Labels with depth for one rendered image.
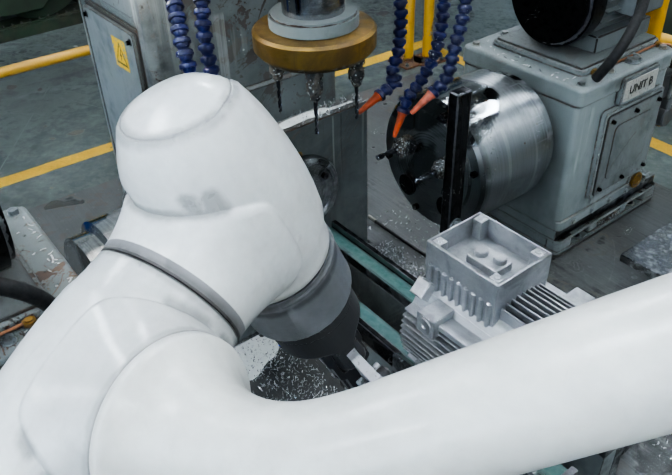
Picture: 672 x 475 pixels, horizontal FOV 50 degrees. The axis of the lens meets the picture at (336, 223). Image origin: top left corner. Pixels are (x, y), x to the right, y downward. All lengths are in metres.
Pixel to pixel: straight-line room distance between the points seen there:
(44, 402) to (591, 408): 0.25
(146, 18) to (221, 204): 0.75
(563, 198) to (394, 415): 1.15
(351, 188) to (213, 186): 0.94
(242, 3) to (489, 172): 0.49
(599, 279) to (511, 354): 1.18
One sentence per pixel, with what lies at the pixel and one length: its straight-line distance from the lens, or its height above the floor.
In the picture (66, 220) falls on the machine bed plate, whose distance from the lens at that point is 1.70.
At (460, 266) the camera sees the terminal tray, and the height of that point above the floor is 1.14.
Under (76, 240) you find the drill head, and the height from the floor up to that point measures 1.15.
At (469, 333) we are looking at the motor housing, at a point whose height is 1.06.
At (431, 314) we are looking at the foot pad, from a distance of 0.93.
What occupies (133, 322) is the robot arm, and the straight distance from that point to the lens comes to 0.39.
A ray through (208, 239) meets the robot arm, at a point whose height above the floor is 1.46.
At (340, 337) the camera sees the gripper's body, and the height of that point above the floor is 1.30.
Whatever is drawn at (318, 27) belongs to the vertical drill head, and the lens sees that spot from 1.01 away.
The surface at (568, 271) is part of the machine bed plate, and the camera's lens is 1.48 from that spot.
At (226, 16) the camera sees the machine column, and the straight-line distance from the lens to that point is 1.22.
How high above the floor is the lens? 1.70
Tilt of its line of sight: 35 degrees down
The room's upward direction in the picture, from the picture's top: 2 degrees counter-clockwise
